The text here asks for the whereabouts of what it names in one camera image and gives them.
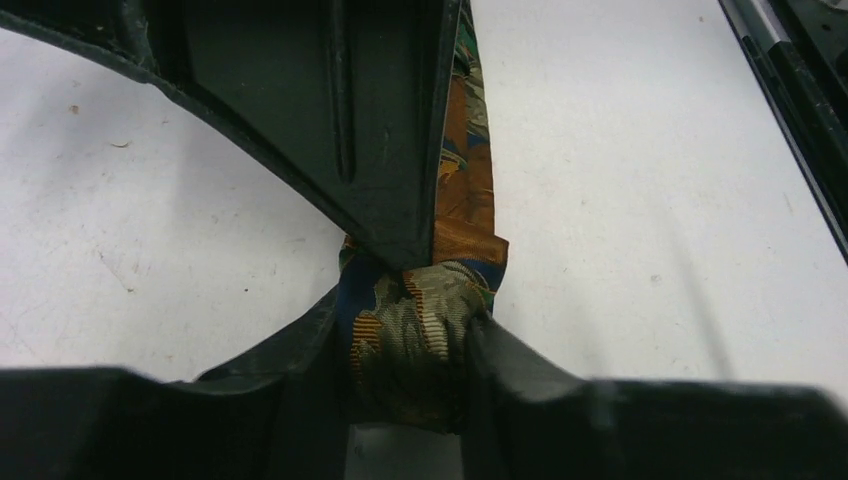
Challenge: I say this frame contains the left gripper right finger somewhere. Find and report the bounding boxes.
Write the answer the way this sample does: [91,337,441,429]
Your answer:
[461,317,847,479]

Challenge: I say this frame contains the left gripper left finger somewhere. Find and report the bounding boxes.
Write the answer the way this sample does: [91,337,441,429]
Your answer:
[1,293,349,479]

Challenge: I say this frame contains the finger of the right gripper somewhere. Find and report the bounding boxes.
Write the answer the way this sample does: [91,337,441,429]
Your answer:
[1,0,461,269]

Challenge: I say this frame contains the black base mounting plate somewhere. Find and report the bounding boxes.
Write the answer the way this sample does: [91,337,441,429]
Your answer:
[720,0,847,253]

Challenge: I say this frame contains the orange green patterned tie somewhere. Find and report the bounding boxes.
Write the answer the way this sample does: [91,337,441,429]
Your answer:
[335,2,509,433]

